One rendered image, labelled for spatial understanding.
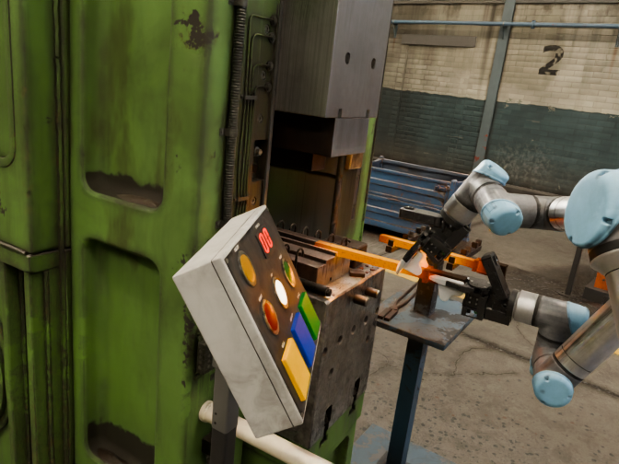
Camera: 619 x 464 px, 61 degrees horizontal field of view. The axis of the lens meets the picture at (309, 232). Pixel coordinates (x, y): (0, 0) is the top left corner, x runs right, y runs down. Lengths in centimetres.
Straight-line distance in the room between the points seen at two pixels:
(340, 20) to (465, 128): 824
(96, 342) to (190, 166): 66
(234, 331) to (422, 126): 917
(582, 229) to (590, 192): 5
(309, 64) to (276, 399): 78
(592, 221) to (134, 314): 109
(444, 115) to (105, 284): 852
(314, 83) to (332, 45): 9
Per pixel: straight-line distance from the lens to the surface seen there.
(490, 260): 130
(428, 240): 134
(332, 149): 130
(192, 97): 114
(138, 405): 159
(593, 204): 84
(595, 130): 883
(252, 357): 78
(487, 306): 135
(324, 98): 125
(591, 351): 120
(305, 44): 128
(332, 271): 145
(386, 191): 529
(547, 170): 900
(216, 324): 77
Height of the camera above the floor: 144
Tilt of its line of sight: 16 degrees down
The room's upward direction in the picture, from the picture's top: 6 degrees clockwise
